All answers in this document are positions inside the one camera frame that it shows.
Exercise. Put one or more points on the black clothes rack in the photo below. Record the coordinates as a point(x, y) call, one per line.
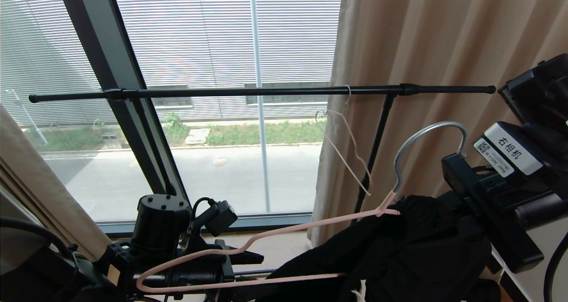
point(222, 91)

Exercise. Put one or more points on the black shorts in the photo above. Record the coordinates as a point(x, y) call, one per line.
point(399, 257)

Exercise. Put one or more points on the pink clothes hanger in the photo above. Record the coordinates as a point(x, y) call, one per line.
point(310, 223)
point(355, 144)

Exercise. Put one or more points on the window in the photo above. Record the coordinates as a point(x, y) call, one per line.
point(199, 36)

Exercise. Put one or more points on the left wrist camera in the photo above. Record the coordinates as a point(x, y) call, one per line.
point(222, 217)

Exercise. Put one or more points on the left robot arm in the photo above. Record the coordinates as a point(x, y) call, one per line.
point(159, 222)

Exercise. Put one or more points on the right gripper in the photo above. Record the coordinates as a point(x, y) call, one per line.
point(501, 222)

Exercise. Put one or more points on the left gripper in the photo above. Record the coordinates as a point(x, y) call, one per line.
point(195, 279)

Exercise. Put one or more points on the beige curtain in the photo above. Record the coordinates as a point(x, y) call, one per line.
point(443, 40)
point(44, 182)

